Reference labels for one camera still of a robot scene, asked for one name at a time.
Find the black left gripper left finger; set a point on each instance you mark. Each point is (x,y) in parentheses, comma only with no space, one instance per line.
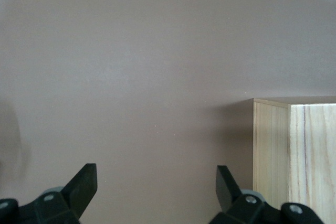
(63,205)

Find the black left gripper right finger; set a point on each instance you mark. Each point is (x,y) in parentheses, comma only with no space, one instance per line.
(236,208)

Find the light wooden cabinet box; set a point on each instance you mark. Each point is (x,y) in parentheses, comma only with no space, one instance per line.
(309,155)

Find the brown table cover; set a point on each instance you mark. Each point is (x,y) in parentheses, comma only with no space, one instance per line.
(131,64)

